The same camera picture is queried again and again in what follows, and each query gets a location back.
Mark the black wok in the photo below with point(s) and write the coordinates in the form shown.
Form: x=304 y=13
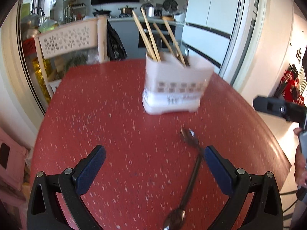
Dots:
x=101 y=12

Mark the right hand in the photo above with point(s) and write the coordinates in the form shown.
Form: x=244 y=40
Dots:
x=300 y=168

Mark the black hanging bag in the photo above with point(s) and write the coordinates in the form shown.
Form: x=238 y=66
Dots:
x=115 y=48

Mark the pink plastic stool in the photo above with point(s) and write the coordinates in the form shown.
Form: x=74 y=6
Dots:
x=12 y=161

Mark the dark plastic spoon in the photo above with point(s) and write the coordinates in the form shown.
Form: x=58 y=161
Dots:
x=185 y=53
x=176 y=218
x=190 y=138

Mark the wooden chopstick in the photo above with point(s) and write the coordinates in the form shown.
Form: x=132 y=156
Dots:
x=151 y=35
x=144 y=37
x=175 y=42
x=171 y=48

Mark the white utensil holder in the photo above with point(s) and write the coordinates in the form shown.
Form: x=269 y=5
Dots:
x=172 y=87

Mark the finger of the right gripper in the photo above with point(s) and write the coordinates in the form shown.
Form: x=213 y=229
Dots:
x=291 y=112

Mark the rice cooker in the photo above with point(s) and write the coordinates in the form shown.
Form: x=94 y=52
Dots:
x=154 y=12

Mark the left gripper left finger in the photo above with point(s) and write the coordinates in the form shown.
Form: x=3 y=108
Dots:
x=44 y=210

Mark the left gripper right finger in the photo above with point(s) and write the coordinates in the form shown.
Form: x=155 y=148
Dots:
x=265 y=210

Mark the black built-in oven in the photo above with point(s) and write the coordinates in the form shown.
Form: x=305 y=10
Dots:
x=159 y=41

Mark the steel cooking pot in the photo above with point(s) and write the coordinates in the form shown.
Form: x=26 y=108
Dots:
x=128 y=11

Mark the white floral storage cart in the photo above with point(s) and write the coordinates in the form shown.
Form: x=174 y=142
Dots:
x=74 y=36

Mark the kitchen faucet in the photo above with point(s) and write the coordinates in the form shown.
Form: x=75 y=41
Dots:
x=40 y=12

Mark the white refrigerator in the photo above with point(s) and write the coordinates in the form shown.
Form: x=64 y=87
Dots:
x=208 y=28

